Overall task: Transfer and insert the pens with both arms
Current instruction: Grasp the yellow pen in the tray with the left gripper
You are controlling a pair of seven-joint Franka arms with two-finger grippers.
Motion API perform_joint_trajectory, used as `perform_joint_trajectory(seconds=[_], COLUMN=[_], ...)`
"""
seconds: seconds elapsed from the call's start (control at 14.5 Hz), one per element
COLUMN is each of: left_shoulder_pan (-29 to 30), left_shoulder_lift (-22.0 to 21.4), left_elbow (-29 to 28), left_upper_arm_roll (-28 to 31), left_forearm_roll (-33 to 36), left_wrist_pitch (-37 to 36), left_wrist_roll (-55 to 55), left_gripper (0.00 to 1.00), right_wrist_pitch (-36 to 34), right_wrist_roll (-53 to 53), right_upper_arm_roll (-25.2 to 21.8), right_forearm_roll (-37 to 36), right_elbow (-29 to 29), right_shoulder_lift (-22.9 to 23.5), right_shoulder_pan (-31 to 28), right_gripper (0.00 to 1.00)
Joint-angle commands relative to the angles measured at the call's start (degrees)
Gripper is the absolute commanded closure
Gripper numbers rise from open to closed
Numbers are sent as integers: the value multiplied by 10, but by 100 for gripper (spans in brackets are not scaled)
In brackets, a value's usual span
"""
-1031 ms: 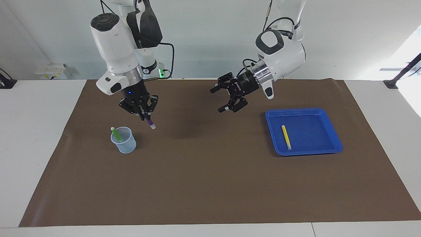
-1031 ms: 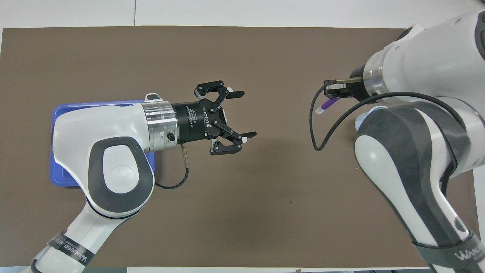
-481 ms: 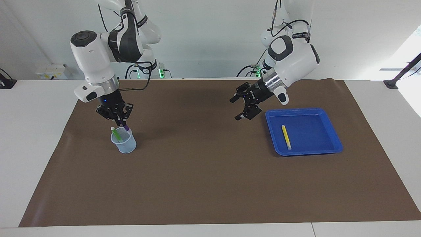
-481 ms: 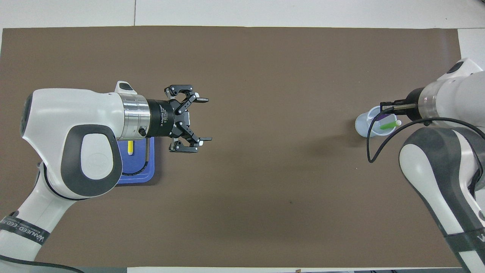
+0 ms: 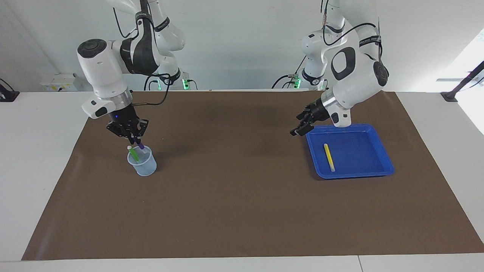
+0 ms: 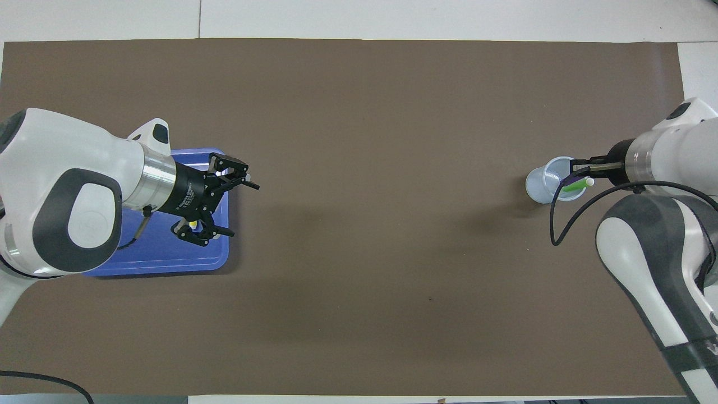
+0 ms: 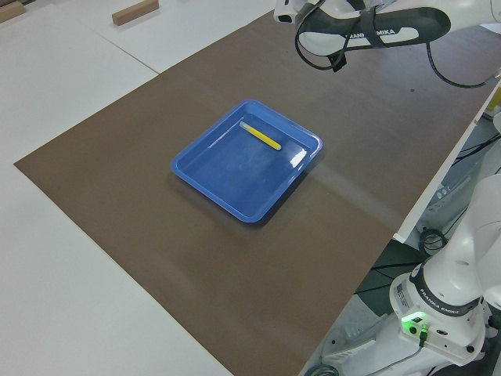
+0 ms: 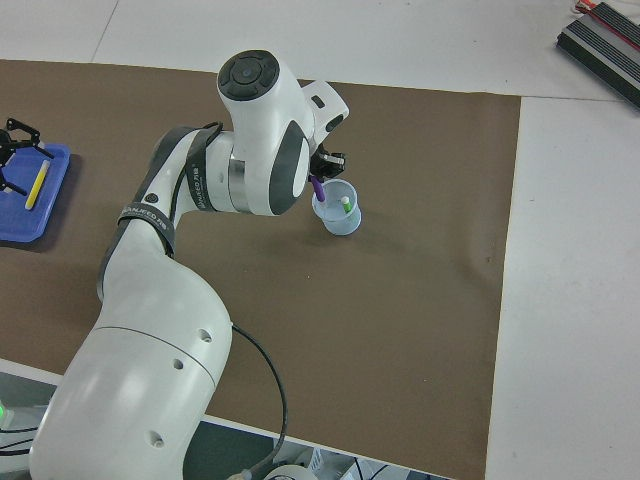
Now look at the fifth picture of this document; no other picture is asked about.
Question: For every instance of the yellow pen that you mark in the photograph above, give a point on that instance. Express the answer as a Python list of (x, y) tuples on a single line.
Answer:
[(329, 156)]

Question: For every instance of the brown table mat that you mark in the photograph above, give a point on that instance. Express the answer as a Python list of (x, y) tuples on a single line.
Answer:
[(242, 207)]

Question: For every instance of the pale blue mesh pen cup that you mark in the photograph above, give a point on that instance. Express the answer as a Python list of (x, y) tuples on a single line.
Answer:
[(145, 168)]

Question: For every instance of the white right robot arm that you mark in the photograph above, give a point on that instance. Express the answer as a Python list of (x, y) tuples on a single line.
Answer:
[(102, 71)]

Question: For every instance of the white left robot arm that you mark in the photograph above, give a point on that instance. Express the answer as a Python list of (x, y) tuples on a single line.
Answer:
[(351, 79)]

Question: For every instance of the black stand with base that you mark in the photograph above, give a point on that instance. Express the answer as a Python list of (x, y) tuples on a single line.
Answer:
[(450, 96)]

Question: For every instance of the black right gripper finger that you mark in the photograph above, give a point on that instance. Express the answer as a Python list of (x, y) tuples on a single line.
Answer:
[(141, 128), (120, 130)]

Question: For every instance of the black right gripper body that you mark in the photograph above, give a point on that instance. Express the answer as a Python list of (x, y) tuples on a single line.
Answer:
[(124, 117)]

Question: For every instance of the blue plastic tray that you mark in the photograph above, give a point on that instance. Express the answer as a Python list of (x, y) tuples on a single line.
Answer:
[(363, 158)]

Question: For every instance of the purple pen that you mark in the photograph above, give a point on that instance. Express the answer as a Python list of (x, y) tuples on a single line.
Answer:
[(141, 147)]

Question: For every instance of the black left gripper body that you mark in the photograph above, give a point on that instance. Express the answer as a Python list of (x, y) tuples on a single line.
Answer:
[(320, 111)]

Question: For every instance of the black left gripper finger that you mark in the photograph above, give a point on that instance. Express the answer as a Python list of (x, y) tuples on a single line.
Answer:
[(304, 114), (302, 128)]

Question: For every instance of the green pen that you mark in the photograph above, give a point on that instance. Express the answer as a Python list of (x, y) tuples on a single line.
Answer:
[(133, 154)]

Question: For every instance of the black clamp mount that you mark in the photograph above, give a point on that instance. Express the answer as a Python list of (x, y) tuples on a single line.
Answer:
[(8, 94)]

